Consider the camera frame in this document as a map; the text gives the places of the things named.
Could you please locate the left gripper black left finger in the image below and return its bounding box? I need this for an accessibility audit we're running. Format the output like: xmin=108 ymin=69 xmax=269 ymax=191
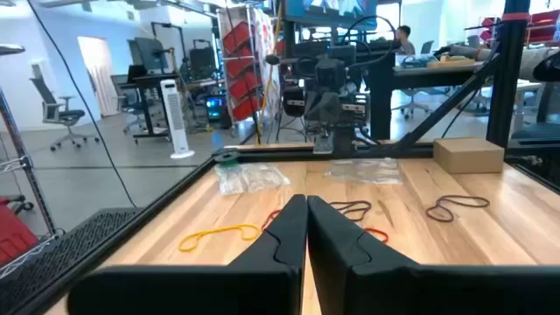
xmin=66 ymin=193 xmax=308 ymax=315

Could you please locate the black standing desk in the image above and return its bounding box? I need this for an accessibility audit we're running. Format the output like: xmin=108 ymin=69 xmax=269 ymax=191
xmin=117 ymin=72 xmax=181 ymax=146

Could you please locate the white tower fan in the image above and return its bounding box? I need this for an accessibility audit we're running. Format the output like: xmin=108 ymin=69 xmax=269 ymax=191
xmin=159 ymin=78 xmax=196 ymax=160

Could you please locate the large display screen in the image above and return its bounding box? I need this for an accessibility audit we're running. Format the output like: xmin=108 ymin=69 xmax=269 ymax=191
xmin=283 ymin=0 xmax=380 ymax=29

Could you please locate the thin black hanging cable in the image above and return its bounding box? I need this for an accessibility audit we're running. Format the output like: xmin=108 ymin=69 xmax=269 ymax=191
xmin=25 ymin=0 xmax=138 ymax=208

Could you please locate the person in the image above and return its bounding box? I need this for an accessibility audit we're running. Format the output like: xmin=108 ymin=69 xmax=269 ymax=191
xmin=395 ymin=24 xmax=417 ymax=57

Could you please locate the yellow rubber band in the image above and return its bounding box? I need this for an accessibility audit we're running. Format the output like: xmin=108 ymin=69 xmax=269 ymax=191
xmin=178 ymin=223 xmax=260 ymax=254

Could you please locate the small cardboard box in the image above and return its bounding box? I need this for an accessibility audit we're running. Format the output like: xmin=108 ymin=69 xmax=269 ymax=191
xmin=432 ymin=137 xmax=506 ymax=175

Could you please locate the black computer monitor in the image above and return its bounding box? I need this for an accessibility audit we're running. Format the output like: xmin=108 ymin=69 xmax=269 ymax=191
xmin=126 ymin=36 xmax=171 ymax=75

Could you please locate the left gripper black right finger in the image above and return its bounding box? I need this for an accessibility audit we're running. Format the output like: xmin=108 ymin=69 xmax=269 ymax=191
xmin=306 ymin=194 xmax=560 ymax=315

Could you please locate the green and black spool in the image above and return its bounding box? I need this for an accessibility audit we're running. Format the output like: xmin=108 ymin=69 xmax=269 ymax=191
xmin=213 ymin=148 xmax=241 ymax=167

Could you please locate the black aluminium table frame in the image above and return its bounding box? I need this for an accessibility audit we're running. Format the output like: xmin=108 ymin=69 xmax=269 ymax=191
xmin=0 ymin=0 xmax=560 ymax=315

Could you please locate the black work desk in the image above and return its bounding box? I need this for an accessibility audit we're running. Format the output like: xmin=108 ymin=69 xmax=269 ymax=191
xmin=362 ymin=41 xmax=487 ymax=142

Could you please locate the red plastic storage bin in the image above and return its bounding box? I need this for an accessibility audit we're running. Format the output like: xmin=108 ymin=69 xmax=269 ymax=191
xmin=225 ymin=46 xmax=257 ymax=79
xmin=227 ymin=71 xmax=260 ymax=101
xmin=230 ymin=94 xmax=265 ymax=123
xmin=0 ymin=196 xmax=39 ymax=267
xmin=221 ymin=20 xmax=254 ymax=54

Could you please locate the red rubber band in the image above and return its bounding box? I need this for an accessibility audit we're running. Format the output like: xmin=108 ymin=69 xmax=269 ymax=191
xmin=363 ymin=227 xmax=389 ymax=244
xmin=261 ymin=208 xmax=282 ymax=232

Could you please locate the clear plastic zip bag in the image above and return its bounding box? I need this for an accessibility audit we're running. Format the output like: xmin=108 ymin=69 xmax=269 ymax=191
xmin=213 ymin=163 xmax=291 ymax=196
xmin=323 ymin=157 xmax=403 ymax=186

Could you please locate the computer tower with blue light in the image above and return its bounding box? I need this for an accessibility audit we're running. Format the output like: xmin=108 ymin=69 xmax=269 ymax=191
xmin=204 ymin=94 xmax=225 ymax=124

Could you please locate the black perforated metal case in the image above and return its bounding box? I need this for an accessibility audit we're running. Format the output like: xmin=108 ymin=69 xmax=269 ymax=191
xmin=0 ymin=206 xmax=142 ymax=310

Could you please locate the grey office chair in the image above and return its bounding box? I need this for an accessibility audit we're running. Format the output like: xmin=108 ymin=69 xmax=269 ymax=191
xmin=29 ymin=63 xmax=101 ymax=153
xmin=109 ymin=73 xmax=148 ymax=136

